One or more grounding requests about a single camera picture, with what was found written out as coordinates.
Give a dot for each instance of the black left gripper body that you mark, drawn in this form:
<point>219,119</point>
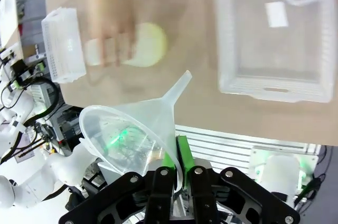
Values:
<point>22,70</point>

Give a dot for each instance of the small white paper card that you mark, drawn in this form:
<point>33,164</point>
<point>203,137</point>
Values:
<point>276,14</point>

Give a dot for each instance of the person's right hand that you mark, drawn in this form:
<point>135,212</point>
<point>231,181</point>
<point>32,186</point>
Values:
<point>116,39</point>

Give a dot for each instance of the white perforated plastic basket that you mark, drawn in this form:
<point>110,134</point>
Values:
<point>63,47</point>
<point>272,76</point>

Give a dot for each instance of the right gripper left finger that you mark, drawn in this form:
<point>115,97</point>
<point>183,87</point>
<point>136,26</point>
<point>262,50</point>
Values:
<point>155,197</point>

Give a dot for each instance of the translucent plastic conical flask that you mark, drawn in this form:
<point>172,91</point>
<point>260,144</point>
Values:
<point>150,47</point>

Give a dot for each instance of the white side desk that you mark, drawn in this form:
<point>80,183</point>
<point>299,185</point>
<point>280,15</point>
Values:
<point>10,2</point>

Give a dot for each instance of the translucent plastic funnel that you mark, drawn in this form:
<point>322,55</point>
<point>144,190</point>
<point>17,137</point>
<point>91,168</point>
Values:
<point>158,113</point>

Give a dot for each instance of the grey control box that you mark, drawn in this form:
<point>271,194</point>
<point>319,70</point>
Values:
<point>42,94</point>

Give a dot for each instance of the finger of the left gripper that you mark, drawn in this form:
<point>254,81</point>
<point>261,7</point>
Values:
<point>15,85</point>
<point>39,66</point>

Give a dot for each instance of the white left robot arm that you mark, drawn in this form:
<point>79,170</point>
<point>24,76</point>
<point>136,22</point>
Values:
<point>66,166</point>

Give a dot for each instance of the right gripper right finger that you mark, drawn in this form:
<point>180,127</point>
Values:
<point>203,197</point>

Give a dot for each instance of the aluminium table frame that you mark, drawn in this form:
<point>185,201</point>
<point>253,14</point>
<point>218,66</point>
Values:
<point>224,142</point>

